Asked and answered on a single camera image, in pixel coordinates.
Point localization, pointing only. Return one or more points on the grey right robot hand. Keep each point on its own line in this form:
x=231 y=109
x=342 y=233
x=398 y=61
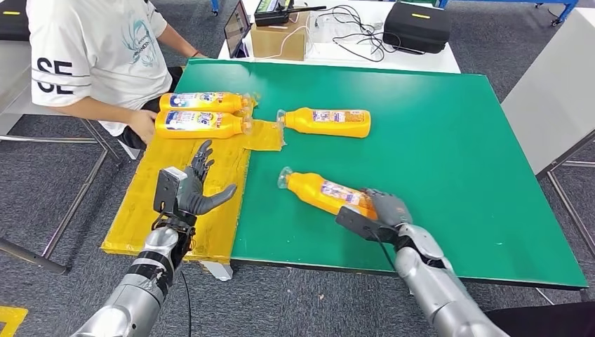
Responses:
x=392 y=211

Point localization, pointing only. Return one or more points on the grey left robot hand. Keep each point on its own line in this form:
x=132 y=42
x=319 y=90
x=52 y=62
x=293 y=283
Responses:
x=193 y=200

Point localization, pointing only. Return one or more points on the orange detergent bottle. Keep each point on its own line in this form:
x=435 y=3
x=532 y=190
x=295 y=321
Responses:
x=232 y=104
x=307 y=122
x=186 y=132
x=311 y=190

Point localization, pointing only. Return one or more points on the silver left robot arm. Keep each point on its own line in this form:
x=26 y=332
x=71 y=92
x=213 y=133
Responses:
x=144 y=283

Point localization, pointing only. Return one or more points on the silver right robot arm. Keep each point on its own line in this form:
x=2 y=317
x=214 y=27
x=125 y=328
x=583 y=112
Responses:
x=432 y=283

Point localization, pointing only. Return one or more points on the yellow taped mat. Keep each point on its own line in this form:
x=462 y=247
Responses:
x=139 y=209

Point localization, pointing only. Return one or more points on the white table foot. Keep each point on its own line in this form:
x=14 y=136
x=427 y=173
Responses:
x=218 y=272

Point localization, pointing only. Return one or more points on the white table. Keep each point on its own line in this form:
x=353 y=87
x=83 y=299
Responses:
x=423 y=63

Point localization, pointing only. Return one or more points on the black tablet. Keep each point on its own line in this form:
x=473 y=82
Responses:
x=236 y=28

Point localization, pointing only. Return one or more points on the brown cardboard box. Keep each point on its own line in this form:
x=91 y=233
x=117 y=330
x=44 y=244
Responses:
x=279 y=44

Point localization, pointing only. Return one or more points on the black case with yellow tag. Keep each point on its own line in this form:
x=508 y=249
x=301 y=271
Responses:
x=11 y=25
x=416 y=30

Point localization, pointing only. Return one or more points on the clear plastic box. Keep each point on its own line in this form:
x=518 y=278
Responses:
x=323 y=31

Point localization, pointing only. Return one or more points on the blue metal leg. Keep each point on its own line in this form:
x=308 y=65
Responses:
x=215 y=5

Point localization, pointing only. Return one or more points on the black remote controller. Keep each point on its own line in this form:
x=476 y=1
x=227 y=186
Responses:
x=269 y=17

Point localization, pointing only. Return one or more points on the pale grey table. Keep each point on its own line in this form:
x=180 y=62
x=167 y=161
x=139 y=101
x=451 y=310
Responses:
x=553 y=93

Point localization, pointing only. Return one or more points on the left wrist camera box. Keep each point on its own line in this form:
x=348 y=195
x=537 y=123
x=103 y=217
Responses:
x=167 y=188

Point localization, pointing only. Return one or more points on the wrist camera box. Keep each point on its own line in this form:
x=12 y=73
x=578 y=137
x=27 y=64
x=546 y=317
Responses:
x=167 y=188
x=358 y=223

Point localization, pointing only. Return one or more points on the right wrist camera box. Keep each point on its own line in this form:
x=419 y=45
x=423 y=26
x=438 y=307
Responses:
x=358 y=223

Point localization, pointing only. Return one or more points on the steel frame table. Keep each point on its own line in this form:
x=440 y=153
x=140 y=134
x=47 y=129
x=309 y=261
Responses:
x=14 y=74

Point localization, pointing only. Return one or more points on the blue metal frame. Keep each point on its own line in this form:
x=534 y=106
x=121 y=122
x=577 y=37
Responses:
x=569 y=9

